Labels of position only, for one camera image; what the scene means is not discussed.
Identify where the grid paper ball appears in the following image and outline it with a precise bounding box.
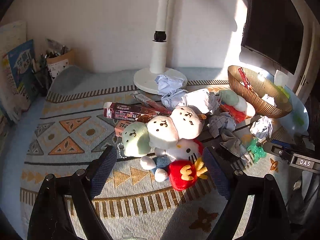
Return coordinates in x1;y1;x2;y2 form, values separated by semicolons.
208;112;236;138

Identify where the hello kitty plush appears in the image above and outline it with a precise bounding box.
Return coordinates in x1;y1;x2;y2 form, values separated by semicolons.
140;139;208;191

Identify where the white paper ball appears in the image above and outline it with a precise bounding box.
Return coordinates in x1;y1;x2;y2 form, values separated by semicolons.
182;88;220;114

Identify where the orange small snack box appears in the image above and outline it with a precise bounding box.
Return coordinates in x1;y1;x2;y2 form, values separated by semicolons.
115;120;131;137

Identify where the brown long snack box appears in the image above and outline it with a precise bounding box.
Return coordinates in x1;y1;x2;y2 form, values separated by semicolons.
103;102;171;123

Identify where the three-ball dango plush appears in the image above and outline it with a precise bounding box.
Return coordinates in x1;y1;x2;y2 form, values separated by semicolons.
122;106;202;157

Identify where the paper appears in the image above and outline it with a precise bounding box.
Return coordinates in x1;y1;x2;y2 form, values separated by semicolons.
155;74;187;111
249;116;273;141

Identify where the red long snack box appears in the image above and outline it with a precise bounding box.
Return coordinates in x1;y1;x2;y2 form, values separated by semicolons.
131;92;171;114

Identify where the blue round placemat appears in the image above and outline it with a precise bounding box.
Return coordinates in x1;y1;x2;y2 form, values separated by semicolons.
276;70;309;136

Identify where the crumpled paper beside bowl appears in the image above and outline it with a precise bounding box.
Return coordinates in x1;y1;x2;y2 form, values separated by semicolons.
249;116;273;141

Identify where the amber ribbed glass bowl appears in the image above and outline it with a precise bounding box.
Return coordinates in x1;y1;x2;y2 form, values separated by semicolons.
228;65;292;119

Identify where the grey crumpled cloth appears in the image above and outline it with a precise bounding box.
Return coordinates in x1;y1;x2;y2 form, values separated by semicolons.
220;129;251;165

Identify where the green tissue pack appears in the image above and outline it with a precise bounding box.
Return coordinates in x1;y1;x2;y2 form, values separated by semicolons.
274;70;290;99

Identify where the red snack packet in bowl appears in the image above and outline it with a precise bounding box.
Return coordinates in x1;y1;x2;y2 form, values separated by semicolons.
238;67;254;92

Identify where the patterned woven table mat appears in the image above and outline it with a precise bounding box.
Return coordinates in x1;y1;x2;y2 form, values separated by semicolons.
20;66;294;239

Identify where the black monitor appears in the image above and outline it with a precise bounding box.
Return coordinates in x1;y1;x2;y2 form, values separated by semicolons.
241;0;304;74

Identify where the stack of books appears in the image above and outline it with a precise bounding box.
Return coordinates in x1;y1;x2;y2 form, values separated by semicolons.
1;21;39;126

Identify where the cardboard pen holder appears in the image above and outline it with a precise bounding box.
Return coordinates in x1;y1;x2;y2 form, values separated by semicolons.
47;50;75;79

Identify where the white desk lamp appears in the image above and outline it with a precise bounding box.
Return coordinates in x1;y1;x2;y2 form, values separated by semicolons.
133;0;187;94

